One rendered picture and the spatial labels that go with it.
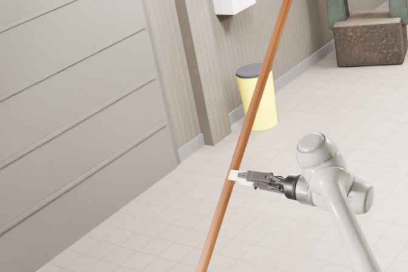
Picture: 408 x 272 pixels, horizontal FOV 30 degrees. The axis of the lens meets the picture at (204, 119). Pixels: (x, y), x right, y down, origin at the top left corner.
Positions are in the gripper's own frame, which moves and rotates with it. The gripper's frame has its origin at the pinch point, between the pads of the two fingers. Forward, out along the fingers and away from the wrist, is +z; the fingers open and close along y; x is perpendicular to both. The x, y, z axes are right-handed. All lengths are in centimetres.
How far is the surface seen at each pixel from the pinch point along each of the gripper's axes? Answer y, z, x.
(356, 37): 489, 253, 314
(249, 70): 362, 281, 207
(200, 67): 315, 301, 184
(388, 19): 490, 221, 338
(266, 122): 396, 268, 169
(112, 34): 209, 309, 159
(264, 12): 395, 311, 290
